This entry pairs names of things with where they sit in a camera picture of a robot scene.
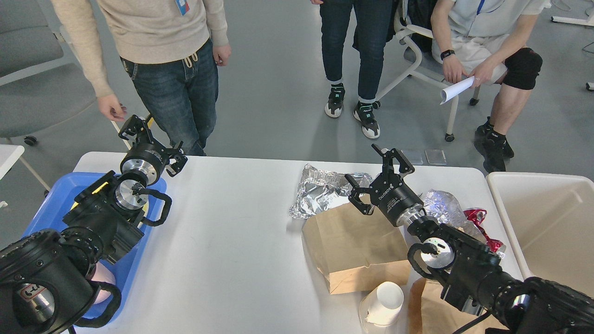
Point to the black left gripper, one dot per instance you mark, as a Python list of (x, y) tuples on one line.
[(146, 157)]

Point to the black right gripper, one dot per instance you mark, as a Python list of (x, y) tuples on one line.
[(394, 197)]

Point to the foil ball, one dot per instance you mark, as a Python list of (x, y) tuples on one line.
[(445, 207)]

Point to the brown paper bag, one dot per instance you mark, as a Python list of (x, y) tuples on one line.
[(356, 252), (429, 314)]

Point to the aluminium foil sheet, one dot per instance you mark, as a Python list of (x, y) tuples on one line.
[(318, 191)]

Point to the pink ribbed mug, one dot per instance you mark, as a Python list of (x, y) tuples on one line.
[(103, 275)]

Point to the yellow plastic plate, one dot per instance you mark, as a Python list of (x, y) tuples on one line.
[(114, 194)]

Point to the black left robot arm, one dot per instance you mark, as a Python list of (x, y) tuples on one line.
[(46, 278)]

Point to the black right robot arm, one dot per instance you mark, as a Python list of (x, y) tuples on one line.
[(472, 278)]

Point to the person in beige sweater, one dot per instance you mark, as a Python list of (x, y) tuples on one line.
[(171, 50)]

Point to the white paper sheets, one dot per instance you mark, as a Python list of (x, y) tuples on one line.
[(454, 90)]

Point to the white grey office chair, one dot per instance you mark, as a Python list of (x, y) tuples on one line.
[(412, 26)]

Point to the white paper cup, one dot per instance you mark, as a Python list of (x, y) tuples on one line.
[(380, 309)]

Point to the white side table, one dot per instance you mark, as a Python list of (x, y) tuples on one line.
[(9, 155)]

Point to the beige plastic bin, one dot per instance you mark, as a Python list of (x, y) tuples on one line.
[(549, 219)]

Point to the seated person in white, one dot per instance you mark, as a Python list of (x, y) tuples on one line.
[(487, 40)]

